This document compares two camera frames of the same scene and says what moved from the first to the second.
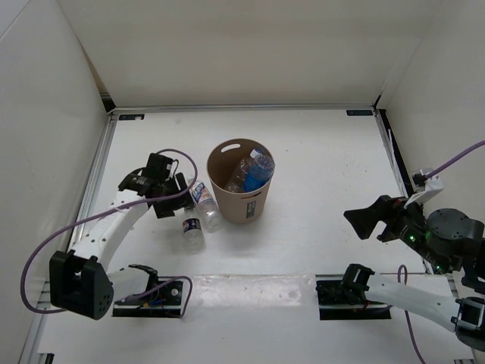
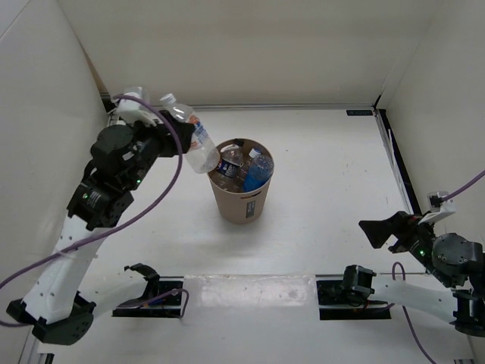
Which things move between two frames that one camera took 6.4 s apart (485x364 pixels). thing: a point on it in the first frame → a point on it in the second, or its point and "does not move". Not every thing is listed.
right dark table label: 359,112 does not move
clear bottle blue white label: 211,214 → 202,155
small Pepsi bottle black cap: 194,238 → 231,160
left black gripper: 179,202 → 163,132
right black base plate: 339,299 does not move
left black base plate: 168,304 does not move
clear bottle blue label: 260,171 does not move
